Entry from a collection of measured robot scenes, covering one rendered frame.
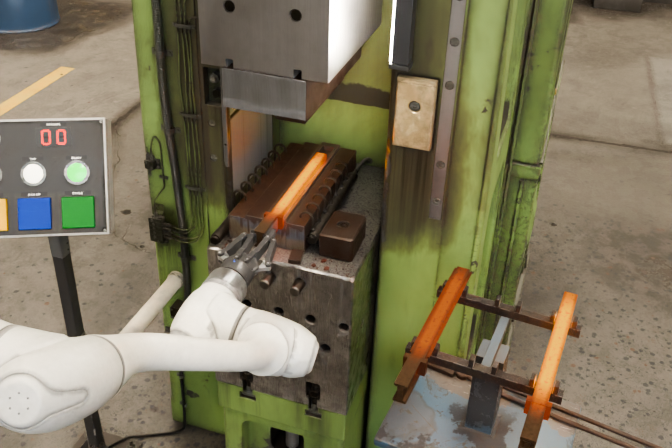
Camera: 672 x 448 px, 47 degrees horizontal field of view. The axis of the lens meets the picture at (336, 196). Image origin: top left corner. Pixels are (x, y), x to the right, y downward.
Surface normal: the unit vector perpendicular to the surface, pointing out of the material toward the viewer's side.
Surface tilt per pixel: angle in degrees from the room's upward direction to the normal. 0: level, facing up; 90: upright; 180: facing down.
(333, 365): 90
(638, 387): 0
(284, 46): 90
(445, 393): 0
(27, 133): 60
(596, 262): 0
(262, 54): 90
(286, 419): 90
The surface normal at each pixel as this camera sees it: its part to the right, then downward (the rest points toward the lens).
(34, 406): -0.09, -0.04
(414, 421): 0.03, -0.86
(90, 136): 0.11, 0.02
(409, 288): -0.32, 0.48
